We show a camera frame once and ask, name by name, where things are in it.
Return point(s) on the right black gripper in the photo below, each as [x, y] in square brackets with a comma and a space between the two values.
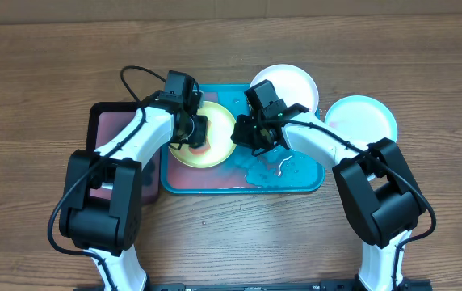
[245, 135]

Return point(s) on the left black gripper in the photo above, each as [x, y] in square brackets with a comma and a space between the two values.
[201, 133]

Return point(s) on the yellow-green plate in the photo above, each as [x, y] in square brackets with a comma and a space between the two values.
[220, 128]

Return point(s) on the white plate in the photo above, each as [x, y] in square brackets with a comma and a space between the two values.
[292, 84]

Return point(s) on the light blue plate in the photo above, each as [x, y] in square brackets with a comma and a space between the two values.
[363, 118]

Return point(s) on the green and orange sponge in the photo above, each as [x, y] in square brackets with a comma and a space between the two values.
[201, 149]

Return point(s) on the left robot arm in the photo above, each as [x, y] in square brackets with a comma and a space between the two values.
[100, 210]

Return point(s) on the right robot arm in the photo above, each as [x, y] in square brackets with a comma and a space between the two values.
[379, 194]

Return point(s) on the teal plastic tray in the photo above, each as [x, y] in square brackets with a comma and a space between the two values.
[277, 171]

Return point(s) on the black plastic tray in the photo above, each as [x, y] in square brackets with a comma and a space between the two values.
[106, 120]

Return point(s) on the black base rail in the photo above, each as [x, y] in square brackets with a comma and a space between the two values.
[324, 285]

